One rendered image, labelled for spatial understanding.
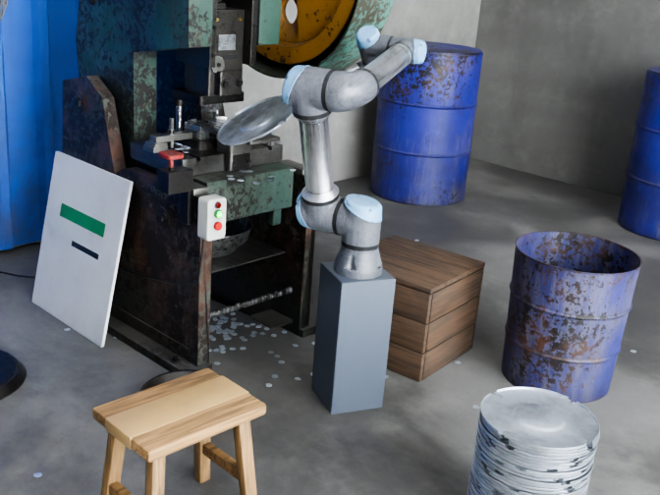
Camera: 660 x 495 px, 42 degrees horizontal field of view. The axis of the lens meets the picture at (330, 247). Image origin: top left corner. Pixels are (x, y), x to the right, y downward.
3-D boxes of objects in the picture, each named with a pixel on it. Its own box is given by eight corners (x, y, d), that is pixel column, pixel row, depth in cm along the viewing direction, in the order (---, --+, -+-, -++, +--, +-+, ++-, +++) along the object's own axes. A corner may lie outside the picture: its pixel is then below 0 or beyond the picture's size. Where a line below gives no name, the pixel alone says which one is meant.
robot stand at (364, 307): (382, 408, 276) (396, 279, 260) (331, 414, 269) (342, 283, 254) (359, 381, 291) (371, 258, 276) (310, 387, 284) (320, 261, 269)
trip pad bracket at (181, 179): (192, 225, 272) (193, 165, 266) (168, 231, 266) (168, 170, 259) (182, 220, 276) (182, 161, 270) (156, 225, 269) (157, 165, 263)
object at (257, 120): (251, 149, 262) (250, 147, 262) (202, 141, 284) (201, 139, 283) (314, 98, 274) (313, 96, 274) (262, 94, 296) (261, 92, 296)
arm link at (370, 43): (392, 26, 263) (398, 51, 272) (359, 22, 268) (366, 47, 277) (383, 43, 260) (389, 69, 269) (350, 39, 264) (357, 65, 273)
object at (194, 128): (234, 135, 302) (234, 122, 300) (200, 139, 292) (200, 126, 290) (217, 130, 308) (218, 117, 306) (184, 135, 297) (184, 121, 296)
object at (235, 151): (279, 174, 289) (282, 136, 284) (248, 180, 279) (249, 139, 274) (232, 158, 305) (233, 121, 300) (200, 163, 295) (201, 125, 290)
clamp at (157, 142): (193, 147, 293) (194, 118, 290) (153, 153, 281) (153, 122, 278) (184, 143, 297) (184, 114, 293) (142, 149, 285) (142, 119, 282)
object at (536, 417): (526, 378, 231) (526, 376, 230) (622, 426, 210) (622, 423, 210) (456, 410, 212) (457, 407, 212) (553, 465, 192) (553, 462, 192)
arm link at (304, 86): (337, 244, 261) (323, 80, 229) (294, 233, 267) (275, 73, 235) (354, 222, 270) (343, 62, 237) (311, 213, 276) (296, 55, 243)
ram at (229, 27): (249, 95, 292) (253, 6, 282) (216, 98, 281) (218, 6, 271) (218, 86, 303) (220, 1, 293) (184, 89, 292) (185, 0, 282)
